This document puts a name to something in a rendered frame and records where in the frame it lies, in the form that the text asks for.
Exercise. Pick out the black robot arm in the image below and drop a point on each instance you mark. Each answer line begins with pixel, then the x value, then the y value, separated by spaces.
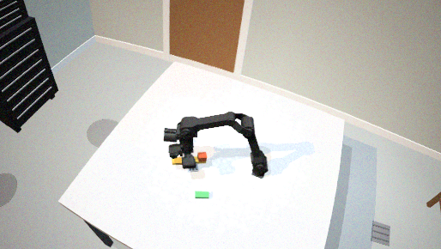
pixel 188 127

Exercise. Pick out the green rectangular block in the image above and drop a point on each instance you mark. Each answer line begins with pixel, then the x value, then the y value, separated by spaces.
pixel 201 194

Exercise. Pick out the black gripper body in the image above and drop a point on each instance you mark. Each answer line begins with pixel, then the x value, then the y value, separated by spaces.
pixel 189 160

